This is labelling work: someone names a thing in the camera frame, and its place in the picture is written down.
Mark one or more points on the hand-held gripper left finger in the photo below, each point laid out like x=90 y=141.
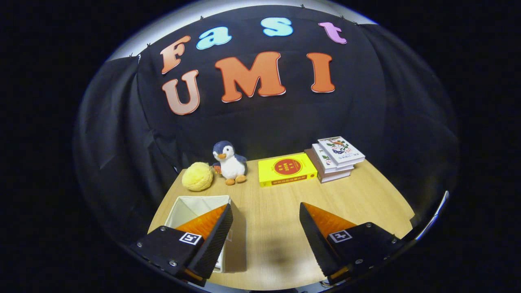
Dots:
x=217 y=240

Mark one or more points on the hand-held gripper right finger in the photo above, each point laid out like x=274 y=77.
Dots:
x=317 y=240

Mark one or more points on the brown fabric storage box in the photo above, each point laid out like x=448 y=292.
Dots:
x=191 y=207

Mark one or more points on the brown cover book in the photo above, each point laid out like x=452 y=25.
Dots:
x=333 y=177

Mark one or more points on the yellow round plush toy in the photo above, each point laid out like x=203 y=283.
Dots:
x=197 y=177

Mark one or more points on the penguin plush toy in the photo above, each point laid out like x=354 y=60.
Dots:
x=232 y=165

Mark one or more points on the yellow book red label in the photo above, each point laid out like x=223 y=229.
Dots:
x=285 y=169

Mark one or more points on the white book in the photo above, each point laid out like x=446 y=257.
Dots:
x=323 y=158

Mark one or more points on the white book flower cover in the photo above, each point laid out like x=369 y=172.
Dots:
x=340 y=148

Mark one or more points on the black backdrop cloth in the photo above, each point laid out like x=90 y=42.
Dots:
x=285 y=122

